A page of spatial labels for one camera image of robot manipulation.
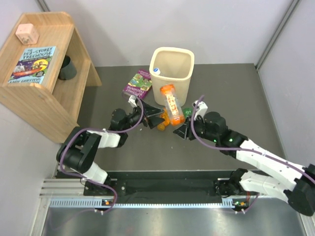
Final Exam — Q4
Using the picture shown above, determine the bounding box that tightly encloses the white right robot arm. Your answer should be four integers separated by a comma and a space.
174, 112, 315, 216

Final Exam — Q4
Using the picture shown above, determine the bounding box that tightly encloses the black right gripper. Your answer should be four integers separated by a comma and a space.
174, 114, 219, 143

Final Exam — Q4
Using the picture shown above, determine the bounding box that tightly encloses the cream plastic bin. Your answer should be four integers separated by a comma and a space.
149, 47, 195, 106

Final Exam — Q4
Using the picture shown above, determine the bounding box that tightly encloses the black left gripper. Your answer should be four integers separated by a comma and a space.
122, 98, 164, 131

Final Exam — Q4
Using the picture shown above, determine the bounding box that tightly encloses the aluminium corner post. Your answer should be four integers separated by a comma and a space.
255, 0, 301, 72

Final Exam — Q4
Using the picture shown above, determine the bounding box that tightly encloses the green plastic bottle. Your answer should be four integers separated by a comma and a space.
183, 107, 193, 118

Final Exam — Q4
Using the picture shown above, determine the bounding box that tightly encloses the white slotted cable duct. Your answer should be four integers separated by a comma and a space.
49, 198, 237, 209

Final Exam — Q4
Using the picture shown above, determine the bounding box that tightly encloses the purple Treehouse book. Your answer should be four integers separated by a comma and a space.
123, 70, 152, 99

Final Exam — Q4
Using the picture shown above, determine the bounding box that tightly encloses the orange bottle white cap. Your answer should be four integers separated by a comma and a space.
160, 84, 185, 126

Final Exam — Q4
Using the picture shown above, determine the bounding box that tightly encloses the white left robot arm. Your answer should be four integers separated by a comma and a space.
56, 95, 164, 195

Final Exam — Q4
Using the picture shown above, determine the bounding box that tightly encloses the dark grey cup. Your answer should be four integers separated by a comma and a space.
58, 55, 77, 80

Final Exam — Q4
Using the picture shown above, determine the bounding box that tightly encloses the blue Treehouse book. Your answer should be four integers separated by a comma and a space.
7, 46, 59, 86

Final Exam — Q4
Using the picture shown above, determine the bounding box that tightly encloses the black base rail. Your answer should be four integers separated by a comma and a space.
83, 169, 247, 205

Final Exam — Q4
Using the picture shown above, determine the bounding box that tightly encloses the wooden shelf unit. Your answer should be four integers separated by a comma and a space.
0, 12, 102, 143

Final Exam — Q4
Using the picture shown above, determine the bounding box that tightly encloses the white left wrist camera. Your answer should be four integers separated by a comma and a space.
128, 95, 138, 108

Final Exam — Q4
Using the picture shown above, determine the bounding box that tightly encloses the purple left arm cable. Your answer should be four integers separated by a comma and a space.
60, 92, 145, 209

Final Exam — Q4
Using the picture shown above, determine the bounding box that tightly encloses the pink cube block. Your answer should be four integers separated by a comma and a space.
15, 23, 39, 45

